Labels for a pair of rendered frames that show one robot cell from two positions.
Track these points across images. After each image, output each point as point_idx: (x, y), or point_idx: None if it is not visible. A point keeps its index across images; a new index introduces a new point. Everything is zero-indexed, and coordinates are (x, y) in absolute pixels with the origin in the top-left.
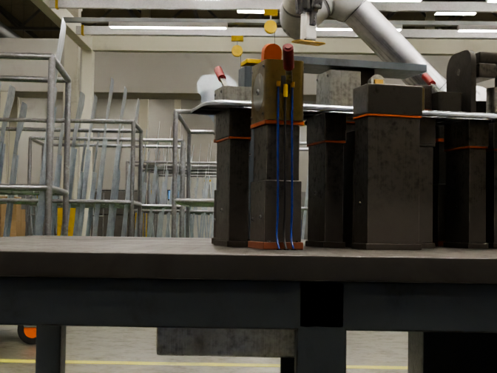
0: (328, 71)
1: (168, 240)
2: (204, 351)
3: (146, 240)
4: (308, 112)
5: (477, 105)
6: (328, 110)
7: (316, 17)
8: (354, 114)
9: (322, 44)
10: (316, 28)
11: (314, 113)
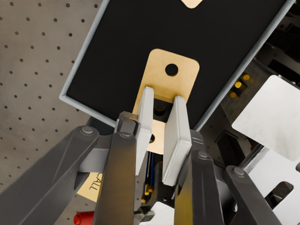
0: (287, 158)
1: (15, 69)
2: None
3: (49, 116)
4: (264, 170)
5: None
6: (298, 173)
7: (204, 149)
8: None
9: (189, 67)
10: (187, 115)
11: (267, 161)
